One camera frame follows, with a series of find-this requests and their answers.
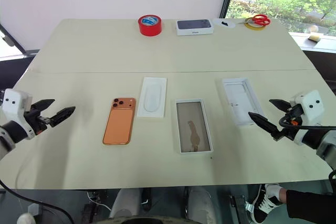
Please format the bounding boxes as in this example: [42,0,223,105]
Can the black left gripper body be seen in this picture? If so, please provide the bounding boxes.
[24,103,57,136]

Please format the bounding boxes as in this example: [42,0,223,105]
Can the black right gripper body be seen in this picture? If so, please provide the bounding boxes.
[278,104,303,141]

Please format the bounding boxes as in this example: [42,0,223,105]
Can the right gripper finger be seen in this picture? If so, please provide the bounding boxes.
[248,112,284,141]
[269,99,292,112]

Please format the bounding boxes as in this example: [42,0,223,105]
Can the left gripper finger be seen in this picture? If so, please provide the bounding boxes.
[49,106,77,128]
[30,99,56,112]

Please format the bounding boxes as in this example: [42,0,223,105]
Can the white box lid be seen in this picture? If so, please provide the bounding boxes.
[221,77,265,127]

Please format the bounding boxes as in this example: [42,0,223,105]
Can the orange smartphone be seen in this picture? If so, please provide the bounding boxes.
[102,97,138,146]

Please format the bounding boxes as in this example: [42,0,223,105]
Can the white phone box base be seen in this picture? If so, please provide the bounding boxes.
[174,98,214,155]

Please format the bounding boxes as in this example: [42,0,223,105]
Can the white paper insert tray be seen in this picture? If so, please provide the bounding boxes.
[136,77,169,119]

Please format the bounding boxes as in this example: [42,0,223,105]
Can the iPhone retail box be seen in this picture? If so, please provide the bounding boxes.
[174,18,214,37]

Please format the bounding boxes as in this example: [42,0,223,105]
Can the white window sill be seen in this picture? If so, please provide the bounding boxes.
[288,31,336,52]

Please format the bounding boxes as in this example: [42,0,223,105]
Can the person's black trouser leg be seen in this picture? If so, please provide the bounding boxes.
[285,188,336,220]

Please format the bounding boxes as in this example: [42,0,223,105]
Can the yellow sponge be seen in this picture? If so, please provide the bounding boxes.
[307,32,323,44]

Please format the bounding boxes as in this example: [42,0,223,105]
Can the black and white sneaker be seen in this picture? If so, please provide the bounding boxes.
[250,183,288,224]

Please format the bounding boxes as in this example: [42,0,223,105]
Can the yellow tape roll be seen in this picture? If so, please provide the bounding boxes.
[244,21,266,31]

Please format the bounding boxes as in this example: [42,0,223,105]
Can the white shoe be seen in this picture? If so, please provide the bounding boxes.
[16,211,37,224]

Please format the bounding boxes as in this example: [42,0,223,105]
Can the grey right robot leg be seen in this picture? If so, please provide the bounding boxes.
[186,186,218,224]

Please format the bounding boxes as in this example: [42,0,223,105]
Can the grey robot leg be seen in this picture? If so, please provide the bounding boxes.
[109,188,142,220]
[186,186,218,224]

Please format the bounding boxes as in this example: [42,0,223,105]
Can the white round paper disc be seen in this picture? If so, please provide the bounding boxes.
[212,17,236,29]

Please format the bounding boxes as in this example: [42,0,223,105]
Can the grey left robot leg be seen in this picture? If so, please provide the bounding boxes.
[109,188,142,220]

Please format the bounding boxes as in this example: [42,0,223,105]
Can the black pole under table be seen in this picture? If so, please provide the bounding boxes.
[141,187,153,212]

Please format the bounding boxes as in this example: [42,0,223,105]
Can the red tape roll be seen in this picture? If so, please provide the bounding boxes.
[138,15,163,37]

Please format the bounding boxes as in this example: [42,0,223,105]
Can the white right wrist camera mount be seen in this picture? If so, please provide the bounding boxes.
[289,89,323,146]

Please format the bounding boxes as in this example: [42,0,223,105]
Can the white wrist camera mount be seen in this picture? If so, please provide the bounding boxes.
[0,88,35,140]
[289,89,323,146]

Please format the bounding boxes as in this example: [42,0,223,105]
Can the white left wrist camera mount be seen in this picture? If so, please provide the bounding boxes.
[0,88,35,140]

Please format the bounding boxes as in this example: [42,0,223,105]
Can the metal floor bracket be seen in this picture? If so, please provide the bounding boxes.
[228,194,255,212]

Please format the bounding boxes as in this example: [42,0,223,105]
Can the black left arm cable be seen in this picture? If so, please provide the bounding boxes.
[0,178,76,224]

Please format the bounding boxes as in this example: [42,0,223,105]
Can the red handled scissors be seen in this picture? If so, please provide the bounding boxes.
[238,14,271,27]

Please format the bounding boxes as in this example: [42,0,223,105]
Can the white cable under table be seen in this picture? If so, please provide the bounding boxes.
[87,191,113,212]

